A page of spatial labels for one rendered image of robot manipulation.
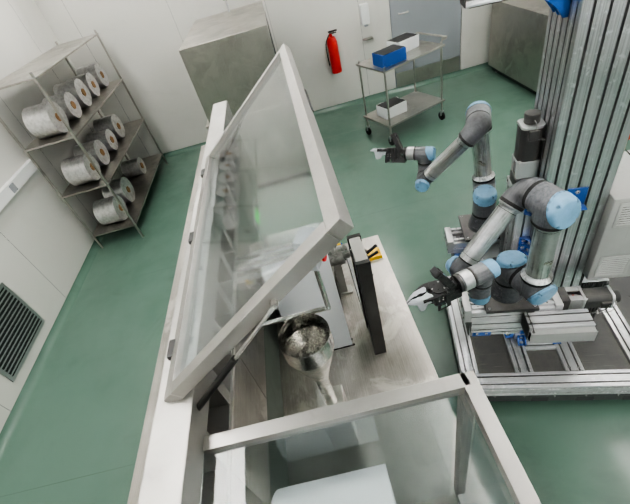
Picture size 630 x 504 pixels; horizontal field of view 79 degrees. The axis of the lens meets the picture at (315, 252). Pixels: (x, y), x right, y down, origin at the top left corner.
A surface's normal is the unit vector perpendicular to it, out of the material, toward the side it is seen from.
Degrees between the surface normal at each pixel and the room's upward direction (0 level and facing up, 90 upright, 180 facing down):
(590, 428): 0
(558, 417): 0
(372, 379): 0
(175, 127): 90
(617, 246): 90
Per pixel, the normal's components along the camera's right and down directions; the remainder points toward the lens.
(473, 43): 0.14, 0.64
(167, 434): -0.22, -0.72
